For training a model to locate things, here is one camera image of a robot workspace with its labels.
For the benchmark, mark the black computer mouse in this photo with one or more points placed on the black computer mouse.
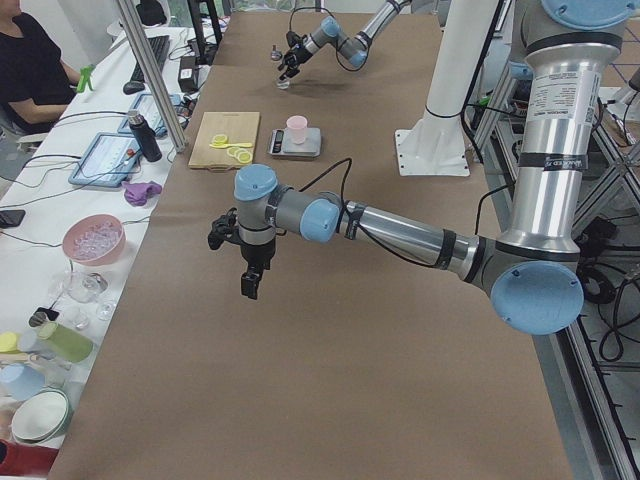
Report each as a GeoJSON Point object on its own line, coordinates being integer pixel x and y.
{"type": "Point", "coordinates": [132, 87]}

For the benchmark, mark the blue teach pendant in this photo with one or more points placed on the blue teach pendant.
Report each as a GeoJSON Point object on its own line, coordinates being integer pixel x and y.
{"type": "Point", "coordinates": [145, 104]}
{"type": "Point", "coordinates": [109, 160]}

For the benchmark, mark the far blue teach pendant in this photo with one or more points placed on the far blue teach pendant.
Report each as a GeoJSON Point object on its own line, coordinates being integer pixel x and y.
{"type": "Point", "coordinates": [145, 104]}

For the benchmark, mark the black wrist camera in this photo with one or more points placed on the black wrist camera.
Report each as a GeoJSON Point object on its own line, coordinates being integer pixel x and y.
{"type": "Point", "coordinates": [224, 229]}

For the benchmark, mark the aluminium frame post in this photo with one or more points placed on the aluminium frame post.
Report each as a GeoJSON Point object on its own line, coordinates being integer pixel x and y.
{"type": "Point", "coordinates": [146, 59]}

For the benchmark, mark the digital kitchen scale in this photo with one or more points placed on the digital kitchen scale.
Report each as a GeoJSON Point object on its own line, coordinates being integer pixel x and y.
{"type": "Point", "coordinates": [282, 146]}

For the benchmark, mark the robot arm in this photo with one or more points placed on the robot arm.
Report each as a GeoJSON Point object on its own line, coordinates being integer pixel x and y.
{"type": "Point", "coordinates": [529, 270]}
{"type": "Point", "coordinates": [352, 52]}

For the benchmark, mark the near blue teach pendant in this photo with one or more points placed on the near blue teach pendant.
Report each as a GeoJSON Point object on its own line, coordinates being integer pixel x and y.
{"type": "Point", "coordinates": [109, 160]}

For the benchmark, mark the bamboo cutting board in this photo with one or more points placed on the bamboo cutting board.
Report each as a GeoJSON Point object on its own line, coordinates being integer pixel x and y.
{"type": "Point", "coordinates": [238, 126]}

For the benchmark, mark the lemon slice on knife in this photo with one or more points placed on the lemon slice on knife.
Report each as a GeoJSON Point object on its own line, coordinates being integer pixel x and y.
{"type": "Point", "coordinates": [219, 140]}

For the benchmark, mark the pink plastic cup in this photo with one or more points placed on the pink plastic cup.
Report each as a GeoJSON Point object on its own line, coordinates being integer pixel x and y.
{"type": "Point", "coordinates": [296, 127]}

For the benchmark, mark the glass sauce dispenser bottle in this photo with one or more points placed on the glass sauce dispenser bottle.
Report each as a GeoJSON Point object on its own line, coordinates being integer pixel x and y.
{"type": "Point", "coordinates": [277, 56]}

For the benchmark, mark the white camera mast base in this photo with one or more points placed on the white camera mast base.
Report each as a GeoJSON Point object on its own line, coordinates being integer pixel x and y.
{"type": "Point", "coordinates": [435, 145]}

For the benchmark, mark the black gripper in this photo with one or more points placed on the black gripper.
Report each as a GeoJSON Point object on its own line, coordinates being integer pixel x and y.
{"type": "Point", "coordinates": [298, 53]}
{"type": "Point", "coordinates": [255, 253]}

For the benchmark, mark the black smartphone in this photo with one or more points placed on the black smartphone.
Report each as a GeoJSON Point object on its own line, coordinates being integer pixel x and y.
{"type": "Point", "coordinates": [11, 218]}

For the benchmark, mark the seated person black shirt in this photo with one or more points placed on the seated person black shirt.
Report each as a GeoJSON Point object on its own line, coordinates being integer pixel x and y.
{"type": "Point", "coordinates": [36, 84]}

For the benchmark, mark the pink bowl with ice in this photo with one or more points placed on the pink bowl with ice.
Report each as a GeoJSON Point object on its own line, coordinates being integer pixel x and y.
{"type": "Point", "coordinates": [95, 240]}

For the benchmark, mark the light blue cup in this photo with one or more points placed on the light blue cup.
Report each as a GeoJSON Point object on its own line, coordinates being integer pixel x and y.
{"type": "Point", "coordinates": [22, 381]}

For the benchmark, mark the green tumbler lying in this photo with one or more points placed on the green tumbler lying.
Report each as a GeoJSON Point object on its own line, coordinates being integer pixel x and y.
{"type": "Point", "coordinates": [64, 342]}

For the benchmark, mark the purple cloth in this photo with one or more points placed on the purple cloth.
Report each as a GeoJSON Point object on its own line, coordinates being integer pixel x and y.
{"type": "Point", "coordinates": [138, 193]}

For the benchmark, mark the yellow plastic knife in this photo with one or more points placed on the yellow plastic knife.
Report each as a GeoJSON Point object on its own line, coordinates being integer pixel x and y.
{"type": "Point", "coordinates": [230, 145]}

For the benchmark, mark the lemon slice near edge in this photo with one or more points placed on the lemon slice near edge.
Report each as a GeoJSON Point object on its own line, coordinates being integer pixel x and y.
{"type": "Point", "coordinates": [244, 156]}

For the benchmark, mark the middle lemon slice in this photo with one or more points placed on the middle lemon slice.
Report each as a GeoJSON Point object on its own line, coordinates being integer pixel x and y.
{"type": "Point", "coordinates": [235, 151]}

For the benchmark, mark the black water bottle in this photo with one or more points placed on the black water bottle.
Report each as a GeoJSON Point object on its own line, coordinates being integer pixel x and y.
{"type": "Point", "coordinates": [144, 135]}

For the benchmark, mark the white green bowl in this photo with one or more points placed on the white green bowl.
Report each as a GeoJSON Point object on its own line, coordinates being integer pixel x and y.
{"type": "Point", "coordinates": [43, 417]}

